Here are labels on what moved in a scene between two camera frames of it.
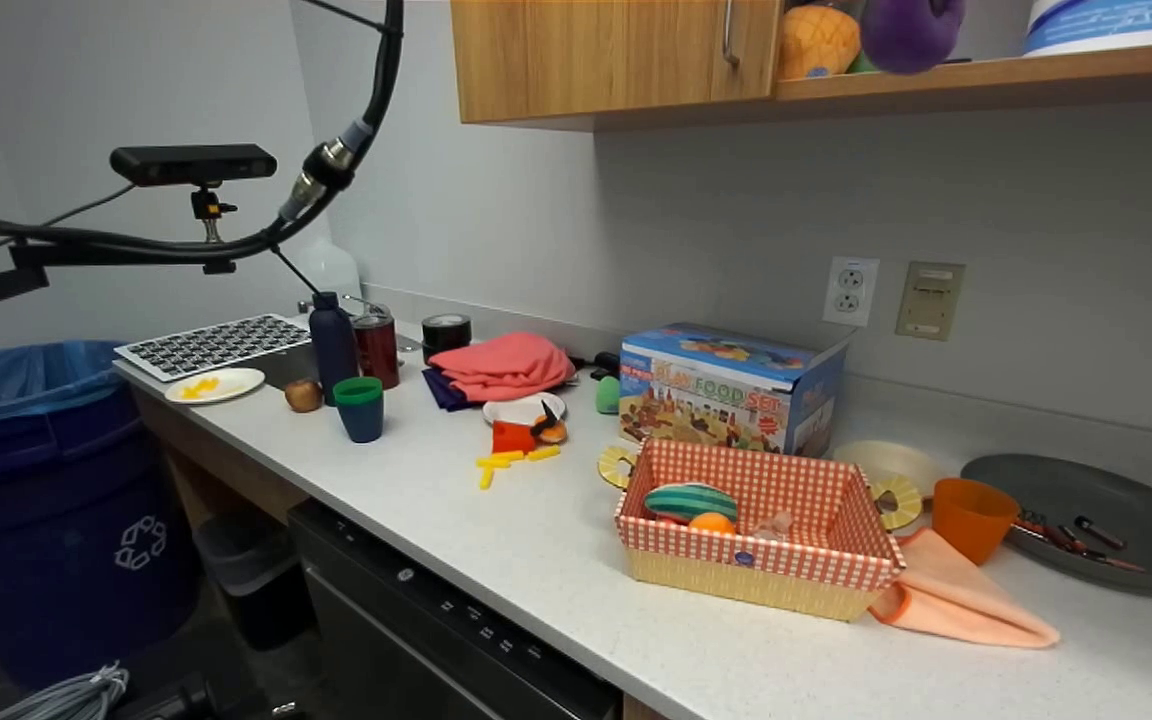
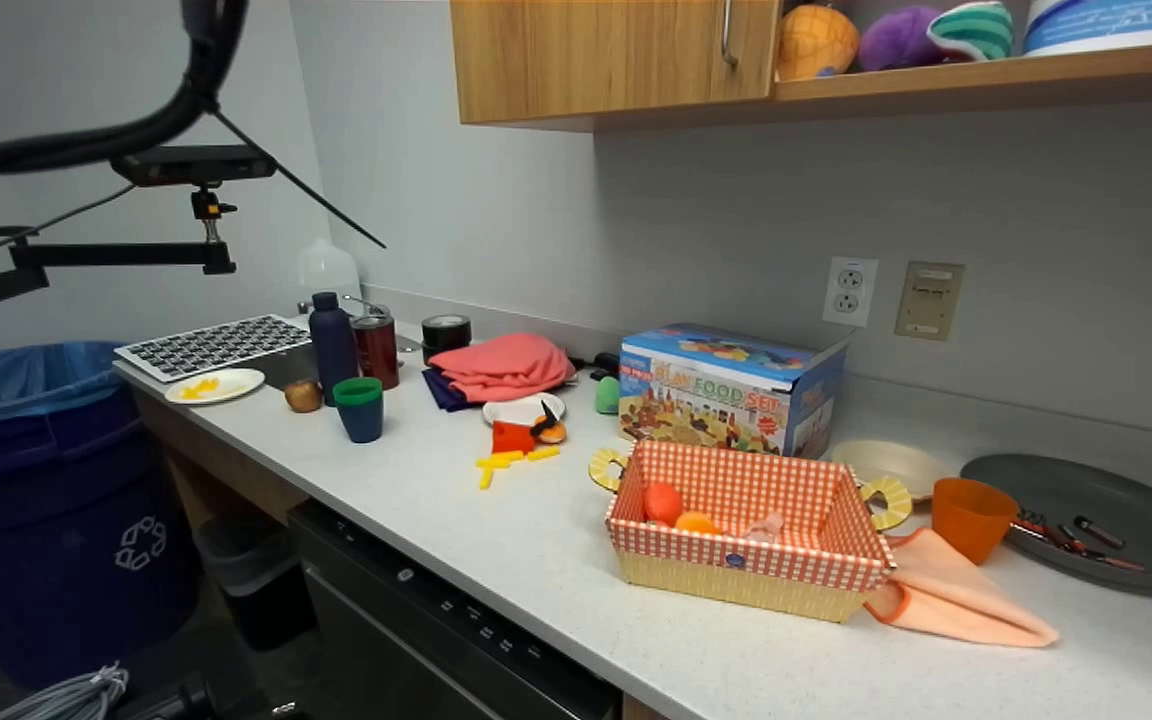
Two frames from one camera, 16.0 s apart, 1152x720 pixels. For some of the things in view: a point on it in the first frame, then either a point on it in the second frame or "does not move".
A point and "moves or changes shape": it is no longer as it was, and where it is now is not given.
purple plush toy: (911, 34) moves or changes shape
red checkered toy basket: (793, 534) does not move
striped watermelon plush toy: (688, 497) -> (987, 31)
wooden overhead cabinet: (657, 62) does not move
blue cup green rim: (363, 405) does not move
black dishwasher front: (398, 636) does not move
